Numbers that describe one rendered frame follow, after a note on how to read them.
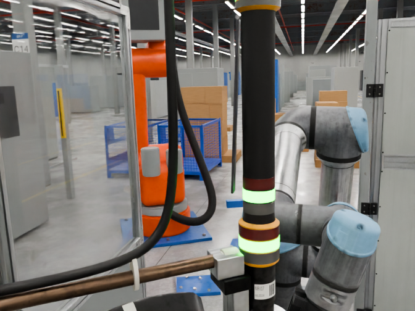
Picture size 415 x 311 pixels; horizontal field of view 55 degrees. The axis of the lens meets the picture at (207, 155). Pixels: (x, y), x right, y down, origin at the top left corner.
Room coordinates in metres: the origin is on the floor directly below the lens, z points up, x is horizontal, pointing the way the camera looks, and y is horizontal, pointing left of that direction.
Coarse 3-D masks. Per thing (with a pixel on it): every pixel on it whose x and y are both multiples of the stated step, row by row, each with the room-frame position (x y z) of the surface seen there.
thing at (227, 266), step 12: (216, 252) 0.39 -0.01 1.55; (240, 252) 0.39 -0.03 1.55; (216, 264) 0.37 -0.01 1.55; (228, 264) 0.37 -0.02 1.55; (240, 264) 0.38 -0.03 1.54; (216, 276) 0.37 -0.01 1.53; (228, 276) 0.37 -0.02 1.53; (240, 276) 0.38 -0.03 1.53; (228, 288) 0.37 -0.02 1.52; (240, 288) 0.37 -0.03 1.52; (228, 300) 0.39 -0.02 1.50; (240, 300) 0.38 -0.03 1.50
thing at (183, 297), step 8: (152, 296) 0.55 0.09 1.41; (160, 296) 0.55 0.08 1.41; (168, 296) 0.56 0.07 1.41; (176, 296) 0.56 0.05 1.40; (184, 296) 0.57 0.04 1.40; (192, 296) 0.57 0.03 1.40; (136, 304) 0.53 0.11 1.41; (144, 304) 0.53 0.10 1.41; (152, 304) 0.54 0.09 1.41; (160, 304) 0.54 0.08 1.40; (168, 304) 0.54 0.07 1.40; (176, 304) 0.55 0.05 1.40; (184, 304) 0.55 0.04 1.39; (192, 304) 0.56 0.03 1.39; (200, 304) 0.56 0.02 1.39
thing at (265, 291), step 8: (248, 272) 0.39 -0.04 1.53; (256, 272) 0.39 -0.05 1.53; (264, 272) 0.39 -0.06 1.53; (272, 272) 0.39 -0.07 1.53; (256, 280) 0.39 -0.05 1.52; (264, 280) 0.39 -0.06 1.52; (272, 280) 0.39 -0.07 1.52; (256, 288) 0.39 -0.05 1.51; (264, 288) 0.39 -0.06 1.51; (272, 288) 0.39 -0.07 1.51; (256, 296) 0.39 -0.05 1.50; (264, 296) 0.39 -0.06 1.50; (272, 296) 0.39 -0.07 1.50; (256, 304) 0.39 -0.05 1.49; (264, 304) 0.39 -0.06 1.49; (272, 304) 0.39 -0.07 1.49
